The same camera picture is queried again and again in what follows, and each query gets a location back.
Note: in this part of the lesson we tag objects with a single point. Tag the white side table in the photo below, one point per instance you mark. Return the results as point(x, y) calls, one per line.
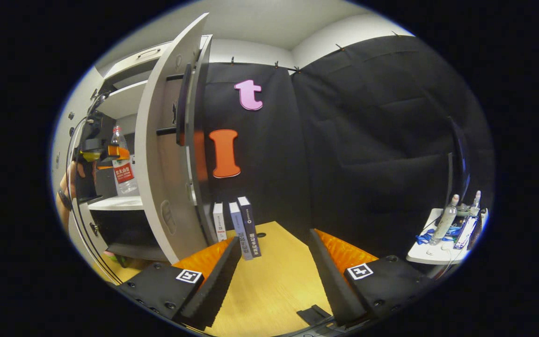
point(426, 255)

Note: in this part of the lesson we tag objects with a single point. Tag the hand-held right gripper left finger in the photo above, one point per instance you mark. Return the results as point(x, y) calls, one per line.
point(222, 281)

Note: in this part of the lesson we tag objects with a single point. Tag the white book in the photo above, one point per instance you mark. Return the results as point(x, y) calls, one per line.
point(219, 220)

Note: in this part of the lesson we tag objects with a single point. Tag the navy book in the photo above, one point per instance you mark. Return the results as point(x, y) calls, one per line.
point(249, 224)

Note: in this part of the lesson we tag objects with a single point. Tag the white cabinet shelf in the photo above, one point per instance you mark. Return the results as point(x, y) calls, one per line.
point(120, 202)
point(124, 100)

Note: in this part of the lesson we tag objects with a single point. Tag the black wristband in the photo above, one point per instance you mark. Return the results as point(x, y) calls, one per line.
point(65, 200)

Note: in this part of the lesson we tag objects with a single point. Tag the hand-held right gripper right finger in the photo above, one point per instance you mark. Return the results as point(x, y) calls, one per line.
point(332, 281)

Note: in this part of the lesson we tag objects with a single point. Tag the white flat packet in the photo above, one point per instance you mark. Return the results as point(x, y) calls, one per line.
point(465, 234)

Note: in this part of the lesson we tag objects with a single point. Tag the grey spray bottle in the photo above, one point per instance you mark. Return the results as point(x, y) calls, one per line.
point(445, 220)

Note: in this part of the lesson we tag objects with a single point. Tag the white cabinet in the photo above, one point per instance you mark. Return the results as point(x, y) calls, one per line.
point(129, 65)

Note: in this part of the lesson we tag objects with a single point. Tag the black backdrop cloth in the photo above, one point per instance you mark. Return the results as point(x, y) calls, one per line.
point(367, 140)

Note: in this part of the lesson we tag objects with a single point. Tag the clear red label water bottle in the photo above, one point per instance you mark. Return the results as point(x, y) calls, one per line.
point(123, 180)

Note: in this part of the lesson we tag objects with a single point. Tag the small clear bottle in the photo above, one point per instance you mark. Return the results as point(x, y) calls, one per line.
point(475, 203)

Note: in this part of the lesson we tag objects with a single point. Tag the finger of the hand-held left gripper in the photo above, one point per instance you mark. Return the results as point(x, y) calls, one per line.
point(119, 153)

